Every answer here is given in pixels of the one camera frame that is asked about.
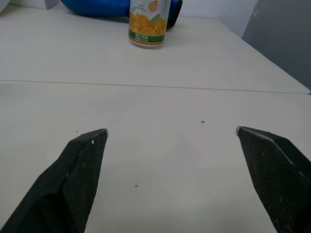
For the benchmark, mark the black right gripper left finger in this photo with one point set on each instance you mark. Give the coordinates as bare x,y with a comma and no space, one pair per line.
68,184

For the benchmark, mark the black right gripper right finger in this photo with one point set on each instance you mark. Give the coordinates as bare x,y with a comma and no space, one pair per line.
274,174

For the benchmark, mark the orange juice can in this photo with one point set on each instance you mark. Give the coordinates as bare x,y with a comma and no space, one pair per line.
147,24

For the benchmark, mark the white box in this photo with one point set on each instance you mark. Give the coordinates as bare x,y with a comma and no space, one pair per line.
51,3

